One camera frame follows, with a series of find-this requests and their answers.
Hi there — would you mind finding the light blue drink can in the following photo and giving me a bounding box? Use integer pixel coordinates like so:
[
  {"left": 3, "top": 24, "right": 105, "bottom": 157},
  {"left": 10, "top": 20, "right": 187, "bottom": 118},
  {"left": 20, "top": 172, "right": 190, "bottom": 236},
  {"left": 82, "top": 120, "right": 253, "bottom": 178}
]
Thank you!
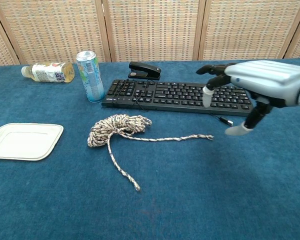
[{"left": 75, "top": 50, "right": 106, "bottom": 104}]

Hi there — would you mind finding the white speckled braided rope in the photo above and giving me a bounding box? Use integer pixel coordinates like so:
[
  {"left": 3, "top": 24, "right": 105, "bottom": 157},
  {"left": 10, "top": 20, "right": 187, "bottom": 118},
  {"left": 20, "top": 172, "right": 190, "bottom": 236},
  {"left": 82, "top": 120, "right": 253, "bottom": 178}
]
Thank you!
[{"left": 86, "top": 113, "right": 215, "bottom": 192}]

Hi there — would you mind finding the clear tea bottle with label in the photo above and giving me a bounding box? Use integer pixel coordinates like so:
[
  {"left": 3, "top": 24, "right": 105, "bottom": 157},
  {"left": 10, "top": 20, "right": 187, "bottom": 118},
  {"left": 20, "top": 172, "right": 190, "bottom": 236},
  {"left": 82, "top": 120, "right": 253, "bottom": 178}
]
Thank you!
[{"left": 21, "top": 62, "right": 75, "bottom": 84}]

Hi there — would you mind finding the black stapler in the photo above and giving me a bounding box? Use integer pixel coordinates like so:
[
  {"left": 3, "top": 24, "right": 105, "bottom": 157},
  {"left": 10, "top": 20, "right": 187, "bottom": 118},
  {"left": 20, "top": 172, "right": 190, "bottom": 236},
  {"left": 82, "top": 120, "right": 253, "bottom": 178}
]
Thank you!
[{"left": 127, "top": 61, "right": 162, "bottom": 81}]

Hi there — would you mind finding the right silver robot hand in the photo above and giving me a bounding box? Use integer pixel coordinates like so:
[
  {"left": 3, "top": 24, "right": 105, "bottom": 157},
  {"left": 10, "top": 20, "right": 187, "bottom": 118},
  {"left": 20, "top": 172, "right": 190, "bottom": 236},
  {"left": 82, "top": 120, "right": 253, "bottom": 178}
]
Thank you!
[{"left": 196, "top": 59, "right": 300, "bottom": 137}]

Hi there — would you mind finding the blue table cloth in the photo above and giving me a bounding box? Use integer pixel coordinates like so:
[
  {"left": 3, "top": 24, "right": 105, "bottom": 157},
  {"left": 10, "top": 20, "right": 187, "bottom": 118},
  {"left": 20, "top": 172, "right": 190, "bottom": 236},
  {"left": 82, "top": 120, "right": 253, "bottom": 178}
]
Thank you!
[{"left": 0, "top": 57, "right": 300, "bottom": 240}]

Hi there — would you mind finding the white food container lid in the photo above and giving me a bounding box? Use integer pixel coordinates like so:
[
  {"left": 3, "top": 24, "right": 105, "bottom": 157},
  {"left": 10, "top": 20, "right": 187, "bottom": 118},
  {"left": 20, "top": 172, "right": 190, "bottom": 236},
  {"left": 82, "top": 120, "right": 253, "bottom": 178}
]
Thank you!
[{"left": 0, "top": 122, "right": 65, "bottom": 162}]

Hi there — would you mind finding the black computer keyboard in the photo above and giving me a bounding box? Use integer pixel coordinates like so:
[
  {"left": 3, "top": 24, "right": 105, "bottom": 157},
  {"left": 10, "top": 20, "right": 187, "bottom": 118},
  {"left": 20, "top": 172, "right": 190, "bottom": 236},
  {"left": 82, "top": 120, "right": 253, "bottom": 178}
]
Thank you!
[{"left": 101, "top": 78, "right": 256, "bottom": 118}]

